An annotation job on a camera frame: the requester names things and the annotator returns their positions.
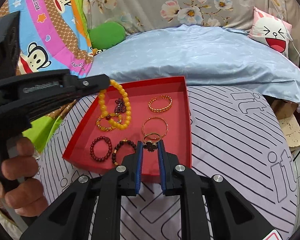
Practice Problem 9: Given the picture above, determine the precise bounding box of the dark garnet bead strand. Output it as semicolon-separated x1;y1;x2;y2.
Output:
114;98;126;114

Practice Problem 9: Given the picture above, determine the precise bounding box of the yellow crystal chunky bracelet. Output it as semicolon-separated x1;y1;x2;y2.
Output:
96;113;123;132

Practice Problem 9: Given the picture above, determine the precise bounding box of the colourful cartoon monkey quilt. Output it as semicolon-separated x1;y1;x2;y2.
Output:
0;0;95;152

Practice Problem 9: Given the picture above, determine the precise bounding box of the thin gold bangle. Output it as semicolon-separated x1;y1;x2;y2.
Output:
141;116;168;138

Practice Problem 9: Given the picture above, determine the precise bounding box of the yellow round bead bracelet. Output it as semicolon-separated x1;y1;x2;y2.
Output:
97;79;132;131

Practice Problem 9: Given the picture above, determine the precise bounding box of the pink bunny face cushion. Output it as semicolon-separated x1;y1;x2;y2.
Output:
248;7;292;57

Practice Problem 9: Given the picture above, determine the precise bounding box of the gold clover charm ring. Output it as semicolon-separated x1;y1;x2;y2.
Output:
142;132;165;152

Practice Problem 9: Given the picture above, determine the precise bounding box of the dark wood bead bracelet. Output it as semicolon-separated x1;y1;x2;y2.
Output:
111;138;138;167

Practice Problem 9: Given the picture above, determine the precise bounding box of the green plush cushion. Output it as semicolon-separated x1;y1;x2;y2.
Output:
89;22;126;49

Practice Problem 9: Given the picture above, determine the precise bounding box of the light blue pillow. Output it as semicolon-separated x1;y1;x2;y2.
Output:
89;25;300;103

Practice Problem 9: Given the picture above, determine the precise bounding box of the red cardboard tray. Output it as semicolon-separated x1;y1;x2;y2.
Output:
63;76;192;174

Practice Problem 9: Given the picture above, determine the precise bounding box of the person's left hand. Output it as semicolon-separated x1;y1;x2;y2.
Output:
0;136;49;218

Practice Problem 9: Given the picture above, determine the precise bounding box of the grey floral bedsheet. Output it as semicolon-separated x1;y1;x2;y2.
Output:
83;0;300;34

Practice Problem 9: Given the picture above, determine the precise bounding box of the dark red bead bracelet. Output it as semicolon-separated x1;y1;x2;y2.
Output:
90;135;113;162

